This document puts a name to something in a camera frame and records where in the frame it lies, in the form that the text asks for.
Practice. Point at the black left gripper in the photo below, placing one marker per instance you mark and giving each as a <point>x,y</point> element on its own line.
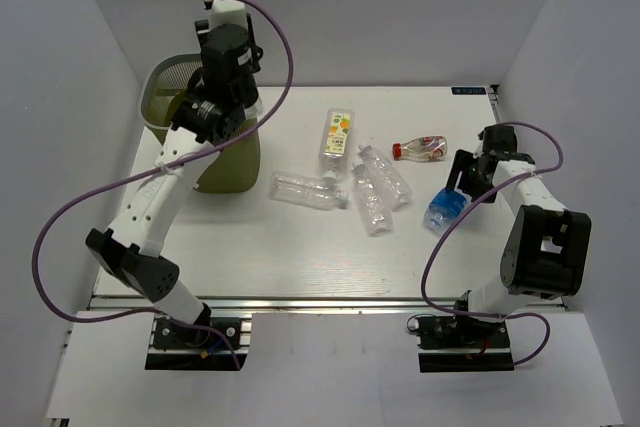
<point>251,43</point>

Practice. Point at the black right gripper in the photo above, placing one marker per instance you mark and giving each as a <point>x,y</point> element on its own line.
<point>461,162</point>

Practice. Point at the blue label crushed bottle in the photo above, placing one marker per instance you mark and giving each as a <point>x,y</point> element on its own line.
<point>446,206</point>

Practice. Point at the red cap clear bottle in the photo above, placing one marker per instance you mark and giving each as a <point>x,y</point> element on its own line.
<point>422,149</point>

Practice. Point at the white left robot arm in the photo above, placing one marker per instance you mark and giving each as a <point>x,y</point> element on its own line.
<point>212,110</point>

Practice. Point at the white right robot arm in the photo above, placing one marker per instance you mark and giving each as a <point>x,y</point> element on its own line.
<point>545,254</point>

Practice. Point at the olive green mesh bin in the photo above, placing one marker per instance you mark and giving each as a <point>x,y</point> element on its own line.
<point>236,169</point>

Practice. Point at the clear crumpled bottle small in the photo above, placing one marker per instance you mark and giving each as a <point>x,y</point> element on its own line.
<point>391,185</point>

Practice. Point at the dark blue corner label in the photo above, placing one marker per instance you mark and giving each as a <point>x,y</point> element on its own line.
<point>468,90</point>

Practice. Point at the clear crumpled bottle large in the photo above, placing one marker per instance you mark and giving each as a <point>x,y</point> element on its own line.
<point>374,213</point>

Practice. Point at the orange label juice bottle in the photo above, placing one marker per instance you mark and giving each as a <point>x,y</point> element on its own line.
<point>335,144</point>

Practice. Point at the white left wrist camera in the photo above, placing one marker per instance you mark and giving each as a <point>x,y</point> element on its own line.
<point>223,12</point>

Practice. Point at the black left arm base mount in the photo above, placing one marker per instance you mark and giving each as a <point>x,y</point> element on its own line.
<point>174,348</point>

